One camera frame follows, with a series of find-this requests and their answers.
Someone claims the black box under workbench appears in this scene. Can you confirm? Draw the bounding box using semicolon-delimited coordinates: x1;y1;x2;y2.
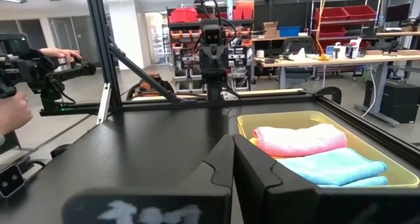
363;80;420;124

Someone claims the blue storage bin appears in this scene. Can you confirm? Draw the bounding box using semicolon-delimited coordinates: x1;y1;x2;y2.
278;26;301;37

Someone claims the pink microfiber towel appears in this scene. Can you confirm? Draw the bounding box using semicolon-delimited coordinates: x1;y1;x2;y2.
252;123;348;158

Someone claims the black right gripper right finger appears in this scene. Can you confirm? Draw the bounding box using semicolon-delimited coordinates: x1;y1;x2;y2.
233;134;420;224

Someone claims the person's hand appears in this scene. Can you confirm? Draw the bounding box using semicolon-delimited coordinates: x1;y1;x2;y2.
38;47;83;63
0;91;33;136

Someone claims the small black stereo camera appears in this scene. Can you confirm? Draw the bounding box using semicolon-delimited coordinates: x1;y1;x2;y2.
0;164;26;199

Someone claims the blue microfiber towel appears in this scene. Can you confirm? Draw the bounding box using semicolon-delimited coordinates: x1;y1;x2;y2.
277;147;389;188

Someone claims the black parts rack with bins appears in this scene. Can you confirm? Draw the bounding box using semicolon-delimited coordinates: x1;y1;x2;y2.
166;0;256;94

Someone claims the orange microfiber towel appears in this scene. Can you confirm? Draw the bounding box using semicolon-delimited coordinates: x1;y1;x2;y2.
248;137;288;160

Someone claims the red storage shelving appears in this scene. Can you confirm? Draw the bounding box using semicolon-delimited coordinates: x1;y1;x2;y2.
310;0;383;53

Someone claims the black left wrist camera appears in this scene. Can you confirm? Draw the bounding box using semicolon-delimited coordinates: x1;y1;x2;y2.
202;22;224;47

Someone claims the black upright frame post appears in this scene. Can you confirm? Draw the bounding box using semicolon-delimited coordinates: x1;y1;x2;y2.
84;0;198;112

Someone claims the orange black cable reel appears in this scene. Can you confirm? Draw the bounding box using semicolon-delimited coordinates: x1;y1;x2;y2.
126;72;175;101

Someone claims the white hanging cable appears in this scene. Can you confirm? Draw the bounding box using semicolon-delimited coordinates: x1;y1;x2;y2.
360;63;377;118

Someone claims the black office chair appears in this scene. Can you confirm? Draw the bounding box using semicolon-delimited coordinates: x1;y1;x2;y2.
280;36;316;84

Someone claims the orange hanging cable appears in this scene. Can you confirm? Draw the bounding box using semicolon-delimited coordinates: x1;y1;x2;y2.
315;0;331;61

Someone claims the wooden workbench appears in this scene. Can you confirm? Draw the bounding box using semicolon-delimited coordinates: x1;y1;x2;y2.
254;54;420;126

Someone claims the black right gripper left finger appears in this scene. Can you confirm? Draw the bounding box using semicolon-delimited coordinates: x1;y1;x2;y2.
62;134;236;224

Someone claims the white bracket strip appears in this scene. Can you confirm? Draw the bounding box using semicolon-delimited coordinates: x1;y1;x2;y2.
96;82;112;125

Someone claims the brown cardboard box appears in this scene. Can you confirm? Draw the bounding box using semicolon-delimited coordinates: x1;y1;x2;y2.
262;20;280;39

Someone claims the yellow translucent plastic bin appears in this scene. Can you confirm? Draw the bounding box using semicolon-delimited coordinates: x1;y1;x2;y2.
236;110;420;189

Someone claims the black monitor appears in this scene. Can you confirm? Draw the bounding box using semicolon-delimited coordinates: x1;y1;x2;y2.
385;3;411;23

